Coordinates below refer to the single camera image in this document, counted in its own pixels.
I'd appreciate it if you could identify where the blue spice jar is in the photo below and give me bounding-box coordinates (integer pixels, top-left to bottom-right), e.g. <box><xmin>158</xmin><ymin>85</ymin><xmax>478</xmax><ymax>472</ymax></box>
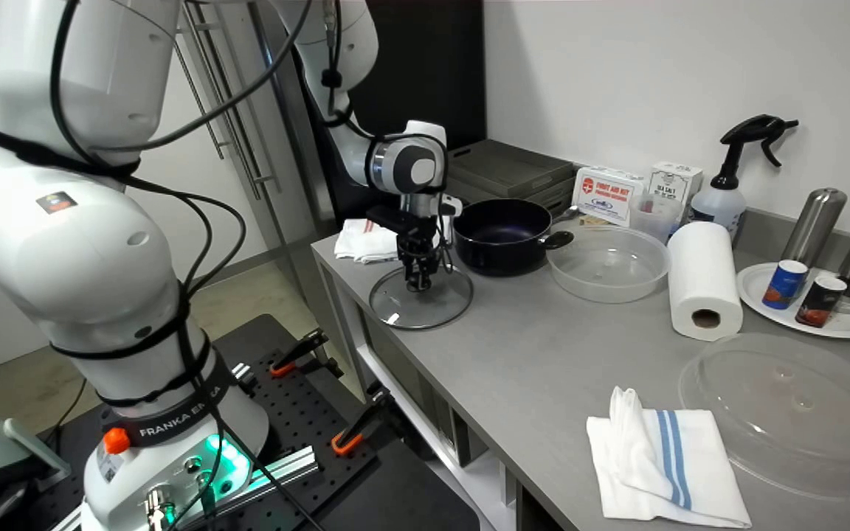
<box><xmin>757</xmin><ymin>256</ymin><xmax>810</xmax><ymax>314</ymax></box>

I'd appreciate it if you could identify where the steel door handle bar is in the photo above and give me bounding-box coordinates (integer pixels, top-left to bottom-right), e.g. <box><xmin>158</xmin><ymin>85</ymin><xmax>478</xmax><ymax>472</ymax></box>
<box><xmin>185</xmin><ymin>56</ymin><xmax>230</xmax><ymax>163</ymax></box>
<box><xmin>211</xmin><ymin>28</ymin><xmax>281</xmax><ymax>196</ymax></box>

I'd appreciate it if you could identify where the black perforated robot table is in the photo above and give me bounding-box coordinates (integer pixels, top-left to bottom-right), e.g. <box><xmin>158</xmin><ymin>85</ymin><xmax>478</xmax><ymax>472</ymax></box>
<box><xmin>37</xmin><ymin>314</ymin><xmax>480</xmax><ymax>531</ymax></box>

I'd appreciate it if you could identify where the red and white box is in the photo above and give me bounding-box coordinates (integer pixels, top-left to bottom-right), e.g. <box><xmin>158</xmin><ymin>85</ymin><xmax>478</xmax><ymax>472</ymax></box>
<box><xmin>568</xmin><ymin>163</ymin><xmax>651</xmax><ymax>230</ymax></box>

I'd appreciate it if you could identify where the white towel with blue stripes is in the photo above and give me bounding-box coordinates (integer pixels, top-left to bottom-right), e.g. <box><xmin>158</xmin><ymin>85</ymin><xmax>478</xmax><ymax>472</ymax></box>
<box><xmin>585</xmin><ymin>383</ymin><xmax>754</xmax><ymax>531</ymax></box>

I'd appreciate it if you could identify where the aluminium extrusion rail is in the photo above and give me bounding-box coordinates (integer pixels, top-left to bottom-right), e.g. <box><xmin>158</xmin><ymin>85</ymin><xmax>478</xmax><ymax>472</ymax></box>
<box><xmin>214</xmin><ymin>446</ymin><xmax>322</xmax><ymax>498</ymax></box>

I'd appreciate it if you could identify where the clear glass round dish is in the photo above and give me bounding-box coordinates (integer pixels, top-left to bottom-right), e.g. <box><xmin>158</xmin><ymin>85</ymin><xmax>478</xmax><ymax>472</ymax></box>
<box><xmin>542</xmin><ymin>221</ymin><xmax>670</xmax><ymax>308</ymax></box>

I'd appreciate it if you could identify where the white carton box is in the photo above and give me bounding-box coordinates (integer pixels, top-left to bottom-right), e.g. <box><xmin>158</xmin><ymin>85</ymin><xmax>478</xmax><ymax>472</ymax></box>
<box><xmin>636</xmin><ymin>160</ymin><xmax>706</xmax><ymax>246</ymax></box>

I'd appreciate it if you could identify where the spray bottle with black trigger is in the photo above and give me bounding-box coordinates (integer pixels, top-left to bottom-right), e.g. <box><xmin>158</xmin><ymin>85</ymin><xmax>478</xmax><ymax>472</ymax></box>
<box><xmin>688</xmin><ymin>112</ymin><xmax>803</xmax><ymax>240</ymax></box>

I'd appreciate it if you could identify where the white open shelf unit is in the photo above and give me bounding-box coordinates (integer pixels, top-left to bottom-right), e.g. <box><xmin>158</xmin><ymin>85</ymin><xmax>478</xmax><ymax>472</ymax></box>
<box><xmin>312</xmin><ymin>249</ymin><xmax>532</xmax><ymax>531</ymax></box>

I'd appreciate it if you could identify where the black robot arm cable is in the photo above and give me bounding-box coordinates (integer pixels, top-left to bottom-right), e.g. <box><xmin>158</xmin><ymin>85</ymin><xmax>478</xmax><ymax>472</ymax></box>
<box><xmin>45</xmin><ymin>0</ymin><xmax>323</xmax><ymax>531</ymax></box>

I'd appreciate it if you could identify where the white paper towel roll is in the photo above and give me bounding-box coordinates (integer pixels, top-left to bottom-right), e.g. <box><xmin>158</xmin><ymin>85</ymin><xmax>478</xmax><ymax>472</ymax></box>
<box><xmin>664</xmin><ymin>218</ymin><xmax>746</xmax><ymax>345</ymax></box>

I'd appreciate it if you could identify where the black refrigerator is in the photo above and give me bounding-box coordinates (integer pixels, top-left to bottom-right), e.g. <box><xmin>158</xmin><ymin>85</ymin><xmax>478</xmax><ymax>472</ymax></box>
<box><xmin>275</xmin><ymin>0</ymin><xmax>489</xmax><ymax>234</ymax></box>

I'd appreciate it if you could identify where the dark red spice jar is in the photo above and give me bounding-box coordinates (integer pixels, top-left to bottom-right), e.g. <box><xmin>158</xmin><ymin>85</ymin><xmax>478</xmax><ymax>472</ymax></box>
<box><xmin>793</xmin><ymin>271</ymin><xmax>850</xmax><ymax>331</ymax></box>

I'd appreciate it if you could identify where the black clamp with orange tip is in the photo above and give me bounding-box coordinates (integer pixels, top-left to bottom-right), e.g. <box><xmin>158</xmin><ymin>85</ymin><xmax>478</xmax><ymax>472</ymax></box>
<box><xmin>266</xmin><ymin>328</ymin><xmax>334</xmax><ymax>383</ymax></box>
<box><xmin>329</xmin><ymin>387</ymin><xmax>391</xmax><ymax>461</ymax></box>

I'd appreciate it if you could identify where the glass lid with black knob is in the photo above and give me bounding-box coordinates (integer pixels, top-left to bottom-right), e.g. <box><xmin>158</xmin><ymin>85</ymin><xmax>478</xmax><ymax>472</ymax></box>
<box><xmin>366</xmin><ymin>262</ymin><xmax>474</xmax><ymax>333</ymax></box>

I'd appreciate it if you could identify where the white towel with red stripe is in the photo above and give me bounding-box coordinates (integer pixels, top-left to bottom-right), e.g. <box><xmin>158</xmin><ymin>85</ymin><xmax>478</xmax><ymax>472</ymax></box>
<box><xmin>329</xmin><ymin>215</ymin><xmax>405</xmax><ymax>265</ymax></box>

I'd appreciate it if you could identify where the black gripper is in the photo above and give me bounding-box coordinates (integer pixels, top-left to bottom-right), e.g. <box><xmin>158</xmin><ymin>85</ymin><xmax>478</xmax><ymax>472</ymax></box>
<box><xmin>391</xmin><ymin>193</ymin><xmax>444</xmax><ymax>296</ymax></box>

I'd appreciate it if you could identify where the large clear plastic cover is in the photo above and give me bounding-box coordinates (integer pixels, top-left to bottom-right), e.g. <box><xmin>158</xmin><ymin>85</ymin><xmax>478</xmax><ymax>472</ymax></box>
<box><xmin>675</xmin><ymin>333</ymin><xmax>850</xmax><ymax>502</ymax></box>

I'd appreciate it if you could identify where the black cooking pot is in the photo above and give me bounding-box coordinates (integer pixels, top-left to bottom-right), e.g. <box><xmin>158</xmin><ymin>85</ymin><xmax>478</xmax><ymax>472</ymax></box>
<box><xmin>452</xmin><ymin>197</ymin><xmax>577</xmax><ymax>281</ymax></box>

